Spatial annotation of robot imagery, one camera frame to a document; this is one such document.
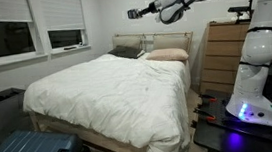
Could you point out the white duvet bed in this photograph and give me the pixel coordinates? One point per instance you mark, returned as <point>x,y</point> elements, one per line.
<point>109,143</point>

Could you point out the wide dark window pane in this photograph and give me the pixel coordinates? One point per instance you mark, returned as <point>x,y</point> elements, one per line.
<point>2,40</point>

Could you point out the dark grey pillow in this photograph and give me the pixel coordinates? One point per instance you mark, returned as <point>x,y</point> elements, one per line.
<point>126,52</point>

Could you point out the narrow dark window pane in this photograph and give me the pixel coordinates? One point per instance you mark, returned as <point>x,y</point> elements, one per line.
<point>65,38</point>

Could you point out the wooden chest of drawers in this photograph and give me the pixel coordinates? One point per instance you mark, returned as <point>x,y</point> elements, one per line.
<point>221,57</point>

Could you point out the dark grey armchair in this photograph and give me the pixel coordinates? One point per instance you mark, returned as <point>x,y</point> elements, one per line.
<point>2,115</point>

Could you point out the beige headboard cushion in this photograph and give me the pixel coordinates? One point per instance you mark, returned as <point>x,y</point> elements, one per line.
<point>169,41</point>
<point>127,41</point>

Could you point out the black remote control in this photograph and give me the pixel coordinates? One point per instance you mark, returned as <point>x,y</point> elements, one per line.
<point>70,47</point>

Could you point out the black camera on stand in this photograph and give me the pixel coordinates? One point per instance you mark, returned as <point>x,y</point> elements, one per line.
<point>238,10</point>

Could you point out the black robot table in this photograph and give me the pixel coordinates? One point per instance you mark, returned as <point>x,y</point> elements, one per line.
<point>215,138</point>

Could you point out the orange black clamp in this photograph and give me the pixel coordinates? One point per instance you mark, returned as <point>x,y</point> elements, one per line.
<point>205,115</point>
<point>208,99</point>

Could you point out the white quilted duvet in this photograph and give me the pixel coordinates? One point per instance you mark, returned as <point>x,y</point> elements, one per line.
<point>103,89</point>

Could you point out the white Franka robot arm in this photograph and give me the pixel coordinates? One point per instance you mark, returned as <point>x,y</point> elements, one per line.
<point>257,51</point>

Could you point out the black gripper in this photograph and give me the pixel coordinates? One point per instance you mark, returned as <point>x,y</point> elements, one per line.
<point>148,8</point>

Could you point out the narrow white roller blind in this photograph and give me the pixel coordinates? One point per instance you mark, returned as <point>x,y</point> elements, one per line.
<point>62,9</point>

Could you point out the pink pillow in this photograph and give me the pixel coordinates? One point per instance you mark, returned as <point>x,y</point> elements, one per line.
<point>167,54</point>

